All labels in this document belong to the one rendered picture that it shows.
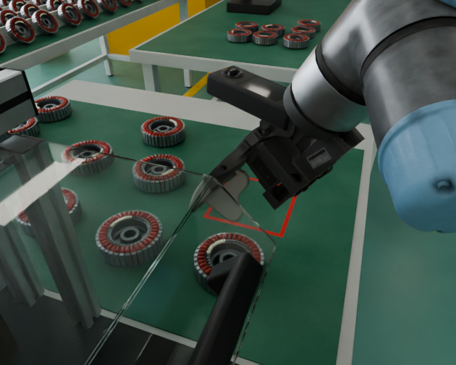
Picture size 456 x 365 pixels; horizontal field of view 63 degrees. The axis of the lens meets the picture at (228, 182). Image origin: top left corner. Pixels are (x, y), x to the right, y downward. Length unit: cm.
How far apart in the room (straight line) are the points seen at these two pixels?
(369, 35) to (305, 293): 43
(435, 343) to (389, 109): 141
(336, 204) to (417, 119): 58
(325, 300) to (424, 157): 43
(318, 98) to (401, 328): 133
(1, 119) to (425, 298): 158
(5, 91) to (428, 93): 33
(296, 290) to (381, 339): 94
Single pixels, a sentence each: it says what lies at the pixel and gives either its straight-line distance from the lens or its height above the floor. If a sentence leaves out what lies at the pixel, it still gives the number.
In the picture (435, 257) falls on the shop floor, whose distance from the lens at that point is 190.
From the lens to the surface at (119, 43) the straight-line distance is 417.
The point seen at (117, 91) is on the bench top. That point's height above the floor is 75.
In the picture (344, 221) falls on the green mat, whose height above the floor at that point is 75.
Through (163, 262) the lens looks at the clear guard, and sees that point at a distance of 24.
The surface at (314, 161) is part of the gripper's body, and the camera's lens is 38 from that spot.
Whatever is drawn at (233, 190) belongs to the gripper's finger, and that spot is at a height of 98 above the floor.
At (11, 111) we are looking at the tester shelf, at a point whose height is 109.
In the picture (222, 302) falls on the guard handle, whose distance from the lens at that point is 21.
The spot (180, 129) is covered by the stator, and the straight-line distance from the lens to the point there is 96.
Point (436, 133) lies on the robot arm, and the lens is 22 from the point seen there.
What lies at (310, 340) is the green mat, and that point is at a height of 75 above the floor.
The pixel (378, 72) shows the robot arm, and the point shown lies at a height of 115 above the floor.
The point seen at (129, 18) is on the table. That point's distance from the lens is 239.
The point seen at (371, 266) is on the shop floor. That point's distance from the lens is 175.
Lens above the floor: 124
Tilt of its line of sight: 36 degrees down
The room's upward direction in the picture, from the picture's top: straight up
